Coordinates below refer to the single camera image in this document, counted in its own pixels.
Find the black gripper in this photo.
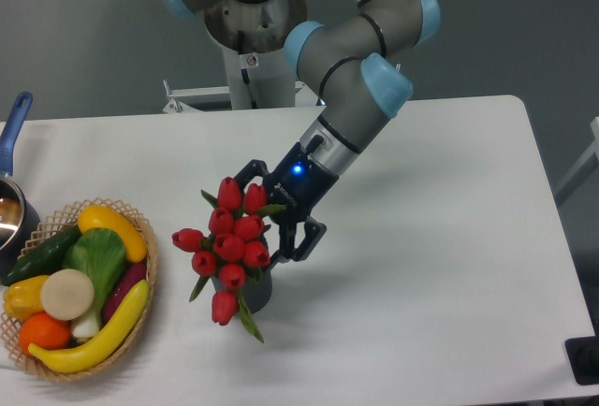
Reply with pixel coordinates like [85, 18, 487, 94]
[234, 141, 340, 268]

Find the red tulip bouquet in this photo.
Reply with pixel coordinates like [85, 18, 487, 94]
[171, 177, 285, 342]

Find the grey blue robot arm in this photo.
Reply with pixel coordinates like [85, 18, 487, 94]
[164, 0, 441, 262]

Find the dark grey ribbed vase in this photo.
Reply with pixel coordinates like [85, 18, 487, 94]
[210, 235, 274, 314]

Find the purple sweet potato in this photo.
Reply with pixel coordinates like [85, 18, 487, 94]
[102, 262, 147, 324]

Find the yellow squash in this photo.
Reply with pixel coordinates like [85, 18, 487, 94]
[77, 204, 148, 263]

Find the green lettuce bok choy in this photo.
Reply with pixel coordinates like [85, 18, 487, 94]
[62, 228, 126, 342]

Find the woven wicker basket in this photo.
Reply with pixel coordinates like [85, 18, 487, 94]
[1, 197, 158, 383]

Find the beige round disc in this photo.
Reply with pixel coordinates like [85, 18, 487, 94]
[40, 268, 95, 321]

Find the green cucumber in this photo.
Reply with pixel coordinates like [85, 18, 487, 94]
[1, 225, 81, 286]

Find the yellow banana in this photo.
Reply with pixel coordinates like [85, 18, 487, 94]
[28, 280, 150, 374]

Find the orange fruit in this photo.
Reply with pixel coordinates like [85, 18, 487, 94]
[19, 312, 71, 354]

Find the yellow bell pepper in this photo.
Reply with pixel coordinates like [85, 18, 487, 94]
[3, 275, 50, 321]

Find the black device at table edge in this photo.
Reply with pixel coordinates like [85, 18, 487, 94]
[564, 336, 598, 385]

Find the white metal base frame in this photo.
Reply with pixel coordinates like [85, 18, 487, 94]
[161, 79, 329, 114]

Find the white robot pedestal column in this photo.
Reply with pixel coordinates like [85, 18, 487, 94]
[220, 41, 297, 110]

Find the blue handled saucepan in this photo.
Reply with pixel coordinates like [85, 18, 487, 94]
[1, 92, 39, 277]

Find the white furniture frame at right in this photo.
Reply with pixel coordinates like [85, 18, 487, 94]
[553, 117, 598, 208]

